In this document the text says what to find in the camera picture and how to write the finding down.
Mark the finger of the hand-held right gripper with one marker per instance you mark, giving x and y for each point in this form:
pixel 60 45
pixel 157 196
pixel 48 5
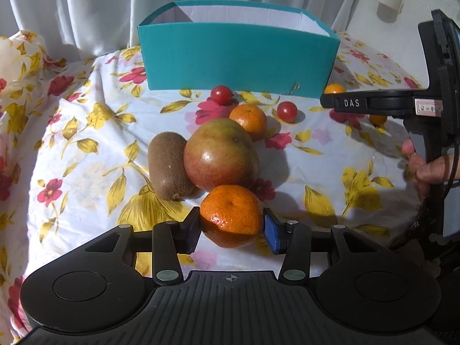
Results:
pixel 326 102

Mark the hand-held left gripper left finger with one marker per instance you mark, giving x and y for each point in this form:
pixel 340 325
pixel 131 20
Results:
pixel 190 230

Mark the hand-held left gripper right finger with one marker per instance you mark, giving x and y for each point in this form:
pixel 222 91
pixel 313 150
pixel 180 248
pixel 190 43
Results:
pixel 273 233

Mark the yellow cherry tomato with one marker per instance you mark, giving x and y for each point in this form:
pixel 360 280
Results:
pixel 334 88
pixel 377 120

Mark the red cherry tomato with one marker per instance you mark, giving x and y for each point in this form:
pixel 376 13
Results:
pixel 286 111
pixel 221 94

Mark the large tangerine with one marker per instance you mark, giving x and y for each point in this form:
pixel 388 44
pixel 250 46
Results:
pixel 231 215

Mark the brown kiwi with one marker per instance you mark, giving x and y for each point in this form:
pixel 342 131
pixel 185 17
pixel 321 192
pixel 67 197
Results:
pixel 168 167

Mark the small tangerine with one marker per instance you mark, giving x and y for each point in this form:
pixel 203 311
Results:
pixel 248 116

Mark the green-red apple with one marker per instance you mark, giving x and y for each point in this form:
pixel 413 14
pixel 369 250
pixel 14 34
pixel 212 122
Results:
pixel 219 154

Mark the teal cardboard box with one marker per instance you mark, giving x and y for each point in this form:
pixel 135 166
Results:
pixel 237 57

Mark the person's right hand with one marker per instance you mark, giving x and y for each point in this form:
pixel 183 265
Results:
pixel 422 172

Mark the floral printed cloth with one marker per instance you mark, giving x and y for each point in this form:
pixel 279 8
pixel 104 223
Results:
pixel 90 172

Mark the white curtain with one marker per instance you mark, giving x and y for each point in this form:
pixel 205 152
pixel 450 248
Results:
pixel 90 7

